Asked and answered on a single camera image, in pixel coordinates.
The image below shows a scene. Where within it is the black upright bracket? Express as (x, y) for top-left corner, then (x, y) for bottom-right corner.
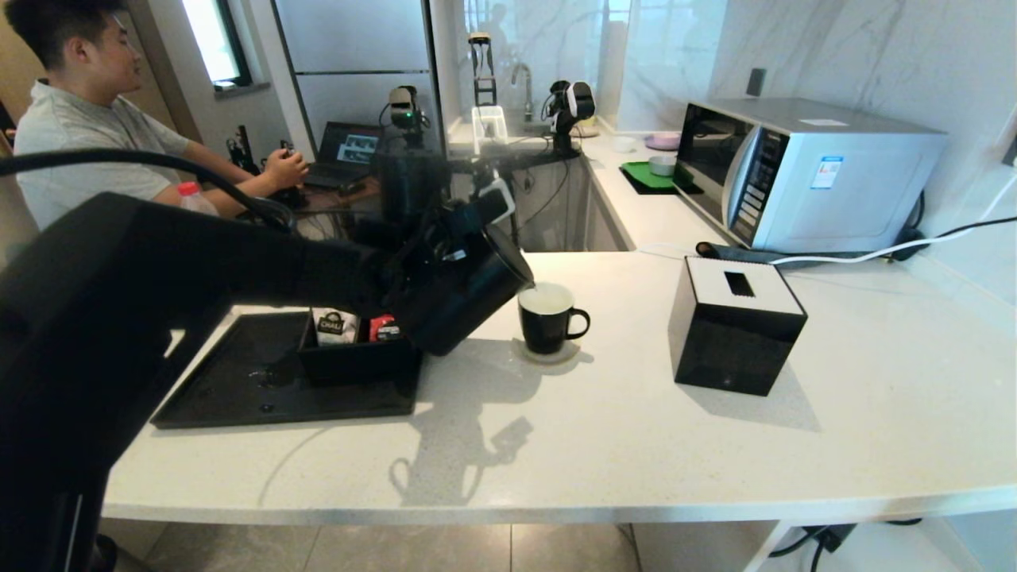
(469, 33), (500, 108)

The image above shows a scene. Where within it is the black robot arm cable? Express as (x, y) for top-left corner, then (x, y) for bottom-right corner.
(0, 149), (295, 233)

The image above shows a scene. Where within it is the black rectangular serving tray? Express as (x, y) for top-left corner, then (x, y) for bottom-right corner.
(151, 311), (422, 430)

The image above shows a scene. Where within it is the black microwave cable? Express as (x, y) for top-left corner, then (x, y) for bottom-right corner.
(894, 191), (1017, 253)

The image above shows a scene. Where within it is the black plug and cable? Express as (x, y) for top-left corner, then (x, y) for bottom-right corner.
(767, 520), (926, 572)

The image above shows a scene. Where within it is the black white robot joint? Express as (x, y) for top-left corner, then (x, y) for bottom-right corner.
(543, 80), (597, 156)

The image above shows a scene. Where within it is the black tissue box white lid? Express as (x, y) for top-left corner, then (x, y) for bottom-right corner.
(667, 257), (809, 397)

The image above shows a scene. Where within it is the black laptop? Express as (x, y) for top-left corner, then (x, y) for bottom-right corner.
(302, 121), (385, 189)

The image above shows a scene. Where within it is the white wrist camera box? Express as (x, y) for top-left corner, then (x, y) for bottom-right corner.
(469, 179), (516, 227)

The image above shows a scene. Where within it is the chrome faucet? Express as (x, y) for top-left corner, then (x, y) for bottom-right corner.
(512, 64), (536, 122)

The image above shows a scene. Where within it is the black compartment box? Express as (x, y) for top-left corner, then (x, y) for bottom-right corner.
(298, 308), (422, 388)

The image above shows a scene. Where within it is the silver microwave oven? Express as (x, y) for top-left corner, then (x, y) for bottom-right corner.
(674, 99), (948, 255)

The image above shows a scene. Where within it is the clear water bottle red cap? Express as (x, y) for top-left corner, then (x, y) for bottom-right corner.
(176, 182), (219, 217)

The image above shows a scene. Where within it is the round pale coaster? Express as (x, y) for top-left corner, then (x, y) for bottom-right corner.
(512, 338), (582, 366)

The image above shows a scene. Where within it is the black power strip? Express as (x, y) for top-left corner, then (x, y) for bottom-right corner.
(694, 241), (875, 267)

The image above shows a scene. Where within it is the man in grey t-shirt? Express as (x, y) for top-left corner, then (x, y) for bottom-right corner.
(4, 0), (311, 231)

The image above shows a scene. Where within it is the black mug white inside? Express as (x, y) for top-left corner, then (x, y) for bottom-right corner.
(518, 282), (591, 355)

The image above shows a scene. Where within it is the white packet with black logo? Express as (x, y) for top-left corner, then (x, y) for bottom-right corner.
(315, 308), (358, 346)

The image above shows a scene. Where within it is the dark framed window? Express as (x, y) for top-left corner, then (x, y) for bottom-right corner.
(181, 0), (255, 92)

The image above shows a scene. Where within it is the green tray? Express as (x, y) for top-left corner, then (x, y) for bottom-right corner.
(620, 161), (700, 197)

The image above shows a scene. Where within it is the black electric kettle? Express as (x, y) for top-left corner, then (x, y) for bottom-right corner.
(397, 222), (537, 357)

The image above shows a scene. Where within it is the brown wooden desk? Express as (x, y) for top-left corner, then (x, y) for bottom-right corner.
(298, 171), (382, 239)

